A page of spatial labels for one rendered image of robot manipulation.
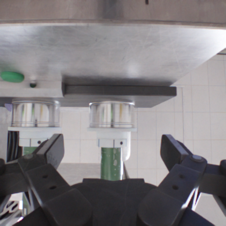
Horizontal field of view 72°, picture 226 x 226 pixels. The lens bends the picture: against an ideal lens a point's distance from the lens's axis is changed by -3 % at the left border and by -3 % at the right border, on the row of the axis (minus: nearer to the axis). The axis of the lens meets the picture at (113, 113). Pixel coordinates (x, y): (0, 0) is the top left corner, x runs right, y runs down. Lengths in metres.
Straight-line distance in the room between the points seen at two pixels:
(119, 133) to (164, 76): 0.10
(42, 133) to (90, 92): 0.09
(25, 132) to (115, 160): 0.13
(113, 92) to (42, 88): 0.08
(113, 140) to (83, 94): 0.07
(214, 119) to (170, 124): 0.50
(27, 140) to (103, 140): 0.10
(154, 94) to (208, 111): 1.85
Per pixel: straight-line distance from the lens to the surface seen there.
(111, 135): 0.21
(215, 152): 2.08
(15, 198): 0.40
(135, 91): 0.19
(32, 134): 0.24
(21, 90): 0.20
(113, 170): 0.23
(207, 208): 2.20
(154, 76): 0.16
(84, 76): 0.16
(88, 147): 1.74
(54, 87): 0.18
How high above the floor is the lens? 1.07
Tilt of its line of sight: 5 degrees down
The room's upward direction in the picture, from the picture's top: 180 degrees counter-clockwise
